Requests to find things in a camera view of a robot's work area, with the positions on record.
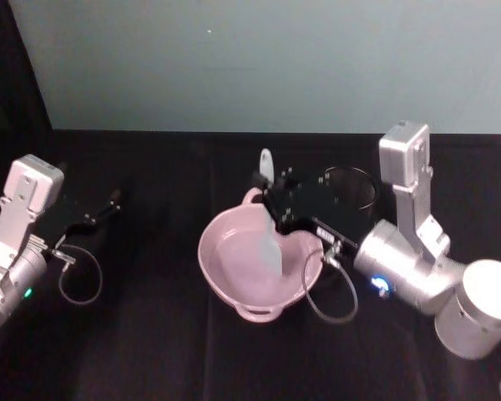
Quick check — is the black hanging cloth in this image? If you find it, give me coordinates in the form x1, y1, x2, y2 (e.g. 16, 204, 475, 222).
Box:
0, 0, 56, 135

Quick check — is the black table cloth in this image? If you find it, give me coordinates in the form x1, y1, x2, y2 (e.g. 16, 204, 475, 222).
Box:
0, 128, 501, 401

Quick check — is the grey spatula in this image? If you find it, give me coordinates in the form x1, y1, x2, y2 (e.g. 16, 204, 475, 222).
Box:
256, 147, 286, 278

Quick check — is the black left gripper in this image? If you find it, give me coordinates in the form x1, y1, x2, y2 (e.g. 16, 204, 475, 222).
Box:
35, 190, 123, 252

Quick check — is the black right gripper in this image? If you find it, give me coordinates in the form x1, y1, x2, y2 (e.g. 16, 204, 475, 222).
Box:
251, 166, 360, 262

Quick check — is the pink two-handled bowl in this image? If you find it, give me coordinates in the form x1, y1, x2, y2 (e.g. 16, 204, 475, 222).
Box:
197, 186, 325, 324

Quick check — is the black mesh cup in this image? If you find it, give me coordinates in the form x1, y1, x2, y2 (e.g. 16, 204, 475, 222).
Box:
321, 165, 379, 213

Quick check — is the thin dark gripper cable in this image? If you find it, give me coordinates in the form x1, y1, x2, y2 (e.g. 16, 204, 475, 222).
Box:
51, 244, 104, 307
301, 245, 359, 323

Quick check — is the thin dark left gripper cable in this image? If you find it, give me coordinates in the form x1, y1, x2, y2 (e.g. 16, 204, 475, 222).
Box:
51, 244, 104, 307

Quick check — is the thin dark right gripper cable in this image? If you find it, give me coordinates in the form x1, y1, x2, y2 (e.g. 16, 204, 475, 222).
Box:
301, 245, 359, 323

